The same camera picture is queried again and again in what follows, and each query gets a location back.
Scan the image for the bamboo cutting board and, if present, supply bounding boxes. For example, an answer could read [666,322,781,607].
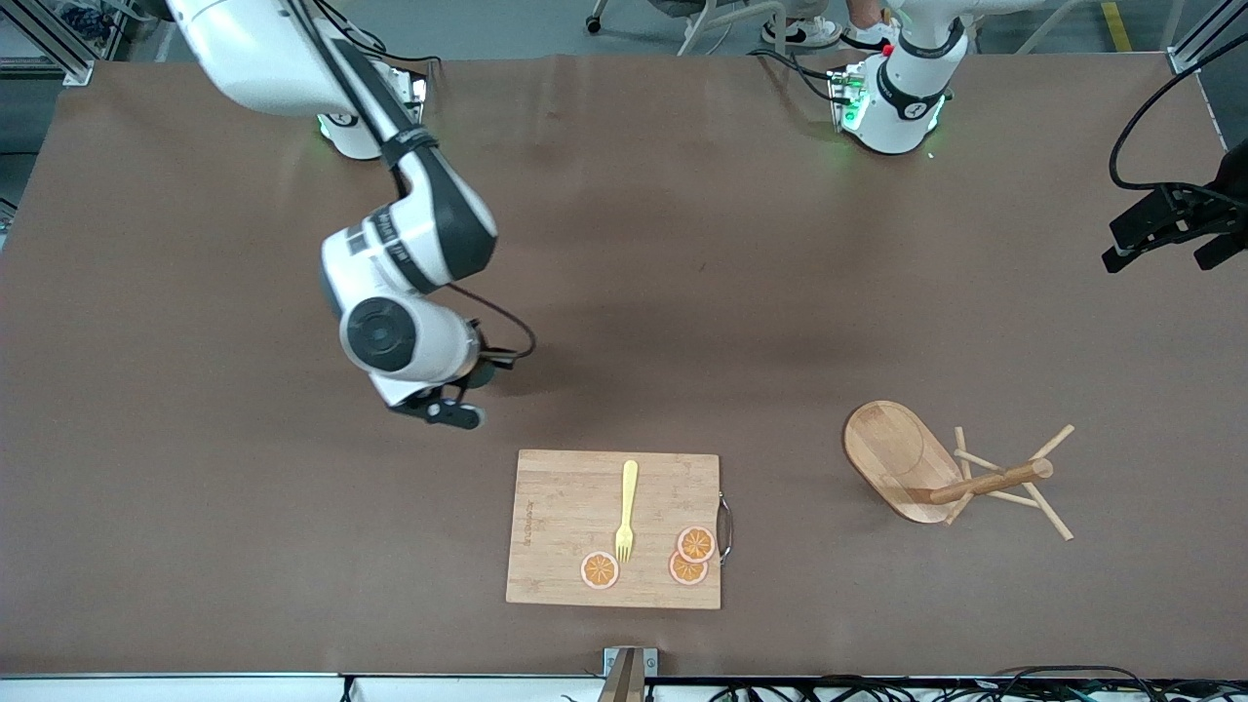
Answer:
[505,448,734,611]

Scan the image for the yellow plastic fork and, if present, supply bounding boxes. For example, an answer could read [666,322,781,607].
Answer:
[613,459,641,565]

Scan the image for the white table edge rail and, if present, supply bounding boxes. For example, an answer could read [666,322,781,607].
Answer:
[0,673,1248,702]

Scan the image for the wooden mug tree rack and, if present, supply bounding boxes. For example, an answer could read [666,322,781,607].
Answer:
[842,400,1076,542]

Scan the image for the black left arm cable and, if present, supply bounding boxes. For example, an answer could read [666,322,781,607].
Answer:
[1109,32,1248,192]

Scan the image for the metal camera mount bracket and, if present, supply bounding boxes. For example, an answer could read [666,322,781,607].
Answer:
[603,646,659,702]

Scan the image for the white black sneaker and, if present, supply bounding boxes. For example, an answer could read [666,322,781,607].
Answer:
[838,19,903,53]
[760,18,841,50]

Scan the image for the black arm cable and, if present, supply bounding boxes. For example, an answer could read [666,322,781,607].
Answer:
[1109,32,1248,192]
[283,0,537,364]

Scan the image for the aluminium frame post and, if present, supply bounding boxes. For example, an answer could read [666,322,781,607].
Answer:
[0,0,96,87]
[1167,0,1248,75]

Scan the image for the office chair base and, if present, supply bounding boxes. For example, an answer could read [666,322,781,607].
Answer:
[585,0,791,57]

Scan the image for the black cable bundle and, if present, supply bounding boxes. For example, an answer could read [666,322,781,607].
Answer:
[712,666,1248,702]

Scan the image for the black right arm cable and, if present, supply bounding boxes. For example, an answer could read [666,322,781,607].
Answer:
[283,0,537,364]

